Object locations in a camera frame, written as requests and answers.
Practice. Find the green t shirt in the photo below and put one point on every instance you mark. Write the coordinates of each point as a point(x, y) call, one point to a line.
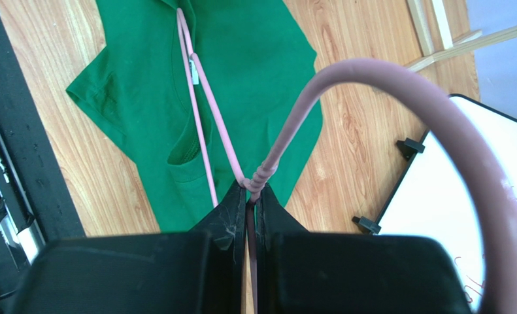
point(256, 59)

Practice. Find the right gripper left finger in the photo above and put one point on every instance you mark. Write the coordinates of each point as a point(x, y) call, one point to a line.
point(198, 271)

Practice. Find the pink wire hanger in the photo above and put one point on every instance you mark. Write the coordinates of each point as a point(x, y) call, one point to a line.
point(195, 76)

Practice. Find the white board with red writing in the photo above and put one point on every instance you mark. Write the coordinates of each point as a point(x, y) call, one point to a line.
point(431, 199)

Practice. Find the wooden clothes rack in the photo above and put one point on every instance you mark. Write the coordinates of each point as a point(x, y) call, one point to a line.
point(435, 38)

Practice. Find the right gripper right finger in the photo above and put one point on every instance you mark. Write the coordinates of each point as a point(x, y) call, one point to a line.
point(300, 271)

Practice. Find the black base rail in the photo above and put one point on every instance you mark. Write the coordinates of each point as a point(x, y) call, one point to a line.
point(35, 204)

